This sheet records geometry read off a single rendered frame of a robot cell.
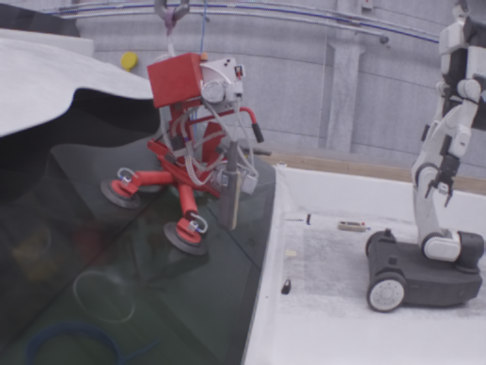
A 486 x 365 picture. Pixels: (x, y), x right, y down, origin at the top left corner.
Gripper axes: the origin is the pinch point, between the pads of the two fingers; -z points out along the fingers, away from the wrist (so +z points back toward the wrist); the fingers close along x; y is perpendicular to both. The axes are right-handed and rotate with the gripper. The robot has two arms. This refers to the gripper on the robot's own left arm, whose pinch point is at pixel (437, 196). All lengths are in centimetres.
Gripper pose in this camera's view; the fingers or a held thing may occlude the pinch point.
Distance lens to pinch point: 167.8
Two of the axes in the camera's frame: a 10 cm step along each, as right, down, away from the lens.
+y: -2.7, 2.3, -9.3
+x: -9.2, -3.5, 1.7
